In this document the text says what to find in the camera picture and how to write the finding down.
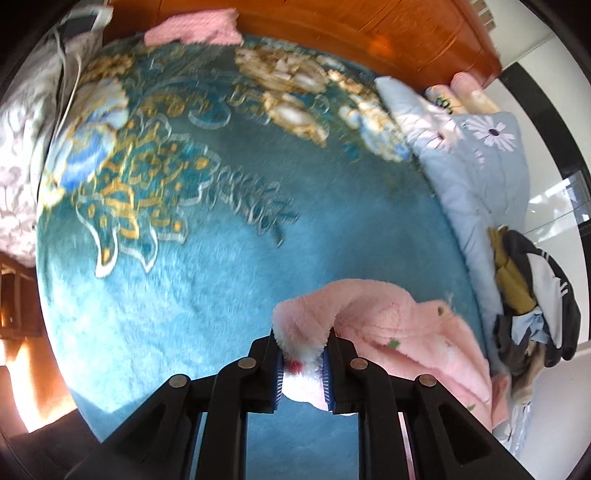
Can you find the black white striped jacket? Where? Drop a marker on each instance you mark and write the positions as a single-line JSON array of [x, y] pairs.
[[554, 294]]

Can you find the white black sliding wardrobe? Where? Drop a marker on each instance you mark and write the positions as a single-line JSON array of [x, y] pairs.
[[559, 432]]

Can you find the black charger adapter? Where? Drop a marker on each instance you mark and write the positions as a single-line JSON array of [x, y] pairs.
[[89, 18]]

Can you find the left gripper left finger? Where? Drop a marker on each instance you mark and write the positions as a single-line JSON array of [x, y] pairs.
[[192, 428]]

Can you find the grey floral cushion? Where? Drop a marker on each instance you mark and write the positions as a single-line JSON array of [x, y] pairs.
[[29, 111]]

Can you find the light blue floral quilt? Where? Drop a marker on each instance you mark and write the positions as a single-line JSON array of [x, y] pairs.
[[476, 168]]

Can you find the beige fleece garment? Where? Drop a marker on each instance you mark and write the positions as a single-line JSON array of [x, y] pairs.
[[523, 385]]

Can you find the light blue shirt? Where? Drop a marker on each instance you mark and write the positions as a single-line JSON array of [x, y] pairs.
[[530, 325]]

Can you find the pink floral pillow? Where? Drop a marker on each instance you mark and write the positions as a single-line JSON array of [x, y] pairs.
[[444, 97], [469, 91]]

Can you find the dark grey garment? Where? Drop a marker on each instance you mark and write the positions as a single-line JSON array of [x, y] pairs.
[[516, 357]]

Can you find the orange wooden headboard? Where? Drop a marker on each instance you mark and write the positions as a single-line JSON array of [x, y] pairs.
[[420, 42]]

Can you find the teal floral bed blanket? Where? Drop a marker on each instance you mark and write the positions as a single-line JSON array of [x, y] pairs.
[[176, 214]]

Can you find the pink fleece floral garment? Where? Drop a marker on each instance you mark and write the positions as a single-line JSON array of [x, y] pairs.
[[388, 327]]

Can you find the row of picture frames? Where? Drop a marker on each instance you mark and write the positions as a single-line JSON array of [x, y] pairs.
[[484, 13]]

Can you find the mustard yellow garment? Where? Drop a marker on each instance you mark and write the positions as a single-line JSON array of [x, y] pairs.
[[512, 285]]

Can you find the pink knitted cloth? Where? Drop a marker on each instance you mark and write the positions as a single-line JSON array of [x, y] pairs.
[[211, 27]]

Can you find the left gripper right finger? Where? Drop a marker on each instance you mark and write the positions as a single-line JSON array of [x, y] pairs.
[[410, 429]]

